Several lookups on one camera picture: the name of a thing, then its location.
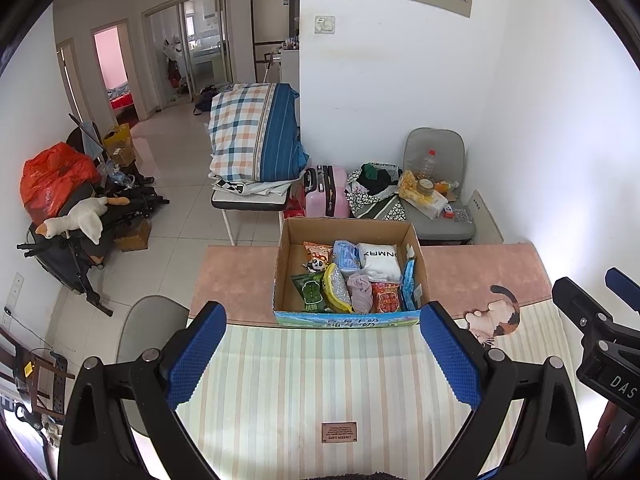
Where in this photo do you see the grey padded chair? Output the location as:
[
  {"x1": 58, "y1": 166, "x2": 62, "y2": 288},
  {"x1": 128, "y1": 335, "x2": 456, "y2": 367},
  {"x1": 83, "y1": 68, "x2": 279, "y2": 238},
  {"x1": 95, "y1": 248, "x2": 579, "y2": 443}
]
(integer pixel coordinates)
[{"x1": 402, "y1": 127, "x2": 477, "y2": 242}]

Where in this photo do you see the orange panda snack packet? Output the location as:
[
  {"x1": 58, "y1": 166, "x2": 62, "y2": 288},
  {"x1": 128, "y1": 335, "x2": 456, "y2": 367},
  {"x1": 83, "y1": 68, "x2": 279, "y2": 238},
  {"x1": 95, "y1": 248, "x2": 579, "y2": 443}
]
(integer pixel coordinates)
[{"x1": 302, "y1": 241, "x2": 335, "y2": 274}]

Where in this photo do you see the white leaning board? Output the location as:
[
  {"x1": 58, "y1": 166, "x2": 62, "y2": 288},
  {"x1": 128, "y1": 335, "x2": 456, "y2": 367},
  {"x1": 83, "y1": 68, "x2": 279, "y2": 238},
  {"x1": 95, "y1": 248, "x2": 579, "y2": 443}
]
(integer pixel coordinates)
[{"x1": 467, "y1": 189, "x2": 504, "y2": 246}]

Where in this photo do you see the wooden chair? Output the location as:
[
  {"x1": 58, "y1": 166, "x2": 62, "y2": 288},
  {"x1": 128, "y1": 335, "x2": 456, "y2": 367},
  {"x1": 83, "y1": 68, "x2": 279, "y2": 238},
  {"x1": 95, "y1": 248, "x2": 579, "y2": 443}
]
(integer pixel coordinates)
[{"x1": 0, "y1": 327, "x2": 76, "y2": 422}]

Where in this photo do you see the purple cloth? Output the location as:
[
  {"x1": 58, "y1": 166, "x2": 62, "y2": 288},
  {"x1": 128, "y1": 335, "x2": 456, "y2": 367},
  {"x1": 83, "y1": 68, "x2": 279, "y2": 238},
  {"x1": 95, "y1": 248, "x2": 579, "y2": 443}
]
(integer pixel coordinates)
[{"x1": 346, "y1": 272, "x2": 374, "y2": 314}]

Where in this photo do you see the narrow blue packet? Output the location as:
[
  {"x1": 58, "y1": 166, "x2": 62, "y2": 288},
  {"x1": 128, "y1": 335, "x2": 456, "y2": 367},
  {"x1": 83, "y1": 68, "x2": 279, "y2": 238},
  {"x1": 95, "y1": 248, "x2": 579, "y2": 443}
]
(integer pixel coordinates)
[{"x1": 399, "y1": 258, "x2": 419, "y2": 311}]

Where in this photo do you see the grey chair with curved back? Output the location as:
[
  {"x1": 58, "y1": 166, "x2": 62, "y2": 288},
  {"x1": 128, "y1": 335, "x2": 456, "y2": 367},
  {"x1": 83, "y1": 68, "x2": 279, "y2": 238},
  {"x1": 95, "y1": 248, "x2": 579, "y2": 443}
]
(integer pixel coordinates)
[{"x1": 115, "y1": 295, "x2": 191, "y2": 442}]

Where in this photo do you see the small brown cardboard box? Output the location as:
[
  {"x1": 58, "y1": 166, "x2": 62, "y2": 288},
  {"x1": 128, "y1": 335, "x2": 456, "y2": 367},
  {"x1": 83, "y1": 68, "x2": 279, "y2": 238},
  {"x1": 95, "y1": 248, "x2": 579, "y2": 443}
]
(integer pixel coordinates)
[{"x1": 113, "y1": 218, "x2": 153, "y2": 253}]

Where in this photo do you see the red snack packet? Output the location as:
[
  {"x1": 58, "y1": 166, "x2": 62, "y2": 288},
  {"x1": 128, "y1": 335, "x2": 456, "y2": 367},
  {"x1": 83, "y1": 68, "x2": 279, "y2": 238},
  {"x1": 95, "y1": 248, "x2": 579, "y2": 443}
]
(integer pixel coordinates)
[{"x1": 370, "y1": 282, "x2": 403, "y2": 314}]

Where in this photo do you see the plaid folded quilt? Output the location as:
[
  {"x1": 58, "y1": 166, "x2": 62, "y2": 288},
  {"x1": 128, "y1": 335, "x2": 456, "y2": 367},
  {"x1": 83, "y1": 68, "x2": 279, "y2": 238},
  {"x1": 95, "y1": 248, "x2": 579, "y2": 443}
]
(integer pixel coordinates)
[{"x1": 208, "y1": 82, "x2": 310, "y2": 183}]

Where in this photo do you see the black backpack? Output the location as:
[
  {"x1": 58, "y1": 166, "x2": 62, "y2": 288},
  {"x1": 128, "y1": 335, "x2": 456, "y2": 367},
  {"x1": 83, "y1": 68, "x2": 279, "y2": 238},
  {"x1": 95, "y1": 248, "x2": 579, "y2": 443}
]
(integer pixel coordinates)
[{"x1": 193, "y1": 84, "x2": 219, "y2": 116}]

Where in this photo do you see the green snack packet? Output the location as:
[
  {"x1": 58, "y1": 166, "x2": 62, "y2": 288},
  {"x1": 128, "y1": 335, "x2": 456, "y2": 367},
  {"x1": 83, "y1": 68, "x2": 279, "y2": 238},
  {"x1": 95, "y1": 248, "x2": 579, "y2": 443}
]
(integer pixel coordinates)
[{"x1": 291, "y1": 272, "x2": 331, "y2": 314}]

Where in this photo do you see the striped cat print tablecloth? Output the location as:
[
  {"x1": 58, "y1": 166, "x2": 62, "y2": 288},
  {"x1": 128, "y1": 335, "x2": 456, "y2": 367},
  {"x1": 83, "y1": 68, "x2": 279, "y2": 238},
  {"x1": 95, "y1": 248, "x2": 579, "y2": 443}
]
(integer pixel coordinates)
[{"x1": 174, "y1": 242, "x2": 592, "y2": 480}]

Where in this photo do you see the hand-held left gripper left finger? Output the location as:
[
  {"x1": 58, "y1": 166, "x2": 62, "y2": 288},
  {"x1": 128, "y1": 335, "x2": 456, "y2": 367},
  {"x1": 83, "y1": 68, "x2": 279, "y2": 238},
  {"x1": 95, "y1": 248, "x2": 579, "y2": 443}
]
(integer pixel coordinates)
[{"x1": 57, "y1": 301, "x2": 227, "y2": 480}]

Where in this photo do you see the light blue soft packet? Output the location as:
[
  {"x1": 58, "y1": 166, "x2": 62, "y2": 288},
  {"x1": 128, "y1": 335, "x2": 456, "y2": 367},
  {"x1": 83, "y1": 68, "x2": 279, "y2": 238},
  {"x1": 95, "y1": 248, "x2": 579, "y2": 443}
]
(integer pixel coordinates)
[{"x1": 331, "y1": 239, "x2": 365, "y2": 276}]

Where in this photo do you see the black and white patterned bag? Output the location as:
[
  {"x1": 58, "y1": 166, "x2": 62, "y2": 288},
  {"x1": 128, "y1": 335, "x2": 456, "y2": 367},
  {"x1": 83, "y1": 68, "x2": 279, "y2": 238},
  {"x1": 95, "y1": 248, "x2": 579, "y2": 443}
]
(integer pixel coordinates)
[{"x1": 344, "y1": 162, "x2": 409, "y2": 221}]

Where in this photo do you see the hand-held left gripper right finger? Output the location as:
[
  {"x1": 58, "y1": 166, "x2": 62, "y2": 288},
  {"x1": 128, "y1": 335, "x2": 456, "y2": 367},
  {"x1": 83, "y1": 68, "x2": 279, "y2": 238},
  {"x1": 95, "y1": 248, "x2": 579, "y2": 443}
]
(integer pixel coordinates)
[{"x1": 419, "y1": 301, "x2": 587, "y2": 480}]

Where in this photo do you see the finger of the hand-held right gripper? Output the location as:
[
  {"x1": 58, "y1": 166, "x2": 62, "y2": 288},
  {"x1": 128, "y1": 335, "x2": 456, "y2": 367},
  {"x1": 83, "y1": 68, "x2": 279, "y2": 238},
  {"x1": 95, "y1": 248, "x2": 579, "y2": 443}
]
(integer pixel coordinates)
[
  {"x1": 604, "y1": 267, "x2": 640, "y2": 312},
  {"x1": 551, "y1": 276, "x2": 617, "y2": 342}
]

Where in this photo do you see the yellow plastic bag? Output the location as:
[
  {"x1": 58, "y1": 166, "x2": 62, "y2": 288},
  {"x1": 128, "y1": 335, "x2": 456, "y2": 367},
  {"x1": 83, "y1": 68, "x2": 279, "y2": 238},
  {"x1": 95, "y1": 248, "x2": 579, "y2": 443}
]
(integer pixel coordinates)
[{"x1": 398, "y1": 169, "x2": 426, "y2": 201}]

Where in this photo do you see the yellow mesh pouch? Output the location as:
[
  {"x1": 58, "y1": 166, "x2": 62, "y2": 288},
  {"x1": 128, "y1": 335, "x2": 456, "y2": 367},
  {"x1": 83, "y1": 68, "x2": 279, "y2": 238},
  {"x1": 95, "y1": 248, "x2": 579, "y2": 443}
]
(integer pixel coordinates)
[{"x1": 322, "y1": 262, "x2": 354, "y2": 314}]

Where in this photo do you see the black folded stroller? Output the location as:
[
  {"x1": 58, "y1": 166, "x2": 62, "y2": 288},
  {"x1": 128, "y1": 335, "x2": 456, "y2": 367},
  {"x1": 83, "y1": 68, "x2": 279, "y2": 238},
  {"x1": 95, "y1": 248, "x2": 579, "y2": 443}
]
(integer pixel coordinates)
[{"x1": 17, "y1": 127, "x2": 171, "y2": 317}]

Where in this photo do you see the white goose plush toy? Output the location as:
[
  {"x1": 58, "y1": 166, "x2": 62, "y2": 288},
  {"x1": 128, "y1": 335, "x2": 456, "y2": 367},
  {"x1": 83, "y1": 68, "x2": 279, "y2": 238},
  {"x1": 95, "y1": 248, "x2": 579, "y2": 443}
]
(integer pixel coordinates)
[{"x1": 34, "y1": 194, "x2": 131, "y2": 245}]

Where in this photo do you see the yellow open box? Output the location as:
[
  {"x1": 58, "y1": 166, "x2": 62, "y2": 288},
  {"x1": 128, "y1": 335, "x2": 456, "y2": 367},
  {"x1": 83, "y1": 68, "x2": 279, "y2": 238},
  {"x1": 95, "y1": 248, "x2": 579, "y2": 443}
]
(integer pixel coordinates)
[{"x1": 102, "y1": 123, "x2": 136, "y2": 166}]

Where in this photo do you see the orange plastic bag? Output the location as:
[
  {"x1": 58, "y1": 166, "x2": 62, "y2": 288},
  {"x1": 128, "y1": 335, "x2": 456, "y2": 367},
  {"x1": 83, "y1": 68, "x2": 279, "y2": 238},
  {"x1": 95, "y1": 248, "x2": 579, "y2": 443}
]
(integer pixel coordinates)
[{"x1": 19, "y1": 142, "x2": 104, "y2": 221}]

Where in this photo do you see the pink suitcase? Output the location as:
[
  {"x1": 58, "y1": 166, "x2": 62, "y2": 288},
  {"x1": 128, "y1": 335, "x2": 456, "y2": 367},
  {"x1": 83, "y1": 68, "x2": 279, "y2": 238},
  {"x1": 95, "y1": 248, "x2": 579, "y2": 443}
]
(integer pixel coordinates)
[{"x1": 302, "y1": 164, "x2": 350, "y2": 220}]

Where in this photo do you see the printed cardboard box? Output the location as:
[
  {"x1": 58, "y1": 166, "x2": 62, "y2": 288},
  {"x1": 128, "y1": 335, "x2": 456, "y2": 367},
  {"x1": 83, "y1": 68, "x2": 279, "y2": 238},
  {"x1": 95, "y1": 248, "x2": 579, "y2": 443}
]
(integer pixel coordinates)
[{"x1": 272, "y1": 217, "x2": 431, "y2": 329}]

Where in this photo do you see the white garment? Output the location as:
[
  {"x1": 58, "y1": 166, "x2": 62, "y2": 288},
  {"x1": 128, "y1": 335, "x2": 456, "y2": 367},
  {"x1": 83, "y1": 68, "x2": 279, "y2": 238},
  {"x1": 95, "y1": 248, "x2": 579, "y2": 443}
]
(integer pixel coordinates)
[{"x1": 355, "y1": 242, "x2": 404, "y2": 284}]

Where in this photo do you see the white tissue pack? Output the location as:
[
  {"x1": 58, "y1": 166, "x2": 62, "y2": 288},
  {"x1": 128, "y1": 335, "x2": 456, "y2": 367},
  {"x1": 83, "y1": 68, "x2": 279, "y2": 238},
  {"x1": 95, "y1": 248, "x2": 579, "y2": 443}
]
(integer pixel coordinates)
[{"x1": 402, "y1": 189, "x2": 450, "y2": 220}]

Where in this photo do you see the clear plastic bottle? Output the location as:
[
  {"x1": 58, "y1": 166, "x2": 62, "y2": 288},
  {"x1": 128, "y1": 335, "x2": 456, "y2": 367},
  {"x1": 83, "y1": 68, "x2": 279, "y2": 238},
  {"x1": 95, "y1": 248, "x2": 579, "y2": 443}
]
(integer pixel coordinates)
[{"x1": 417, "y1": 148, "x2": 439, "y2": 181}]

